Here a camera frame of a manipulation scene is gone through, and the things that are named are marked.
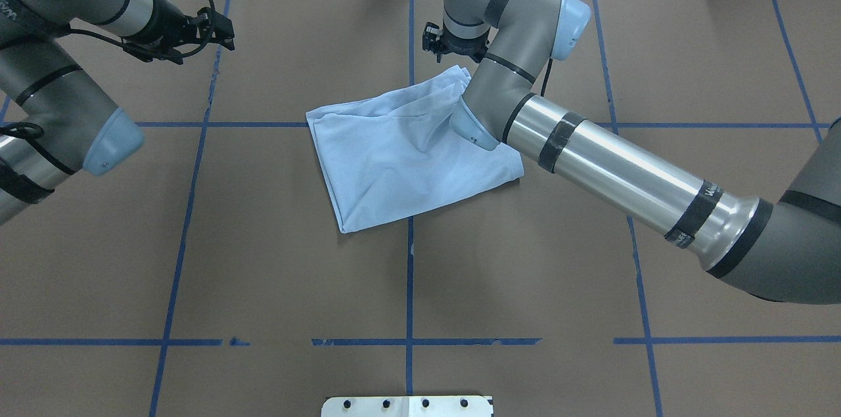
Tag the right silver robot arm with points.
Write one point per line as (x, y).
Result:
(788, 251)

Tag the light blue t-shirt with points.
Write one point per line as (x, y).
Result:
(394, 156)

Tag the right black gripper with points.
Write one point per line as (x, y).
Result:
(468, 48)

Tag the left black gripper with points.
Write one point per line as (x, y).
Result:
(165, 18)

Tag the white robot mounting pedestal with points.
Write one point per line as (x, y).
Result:
(423, 405)

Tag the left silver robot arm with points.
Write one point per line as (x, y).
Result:
(70, 123)

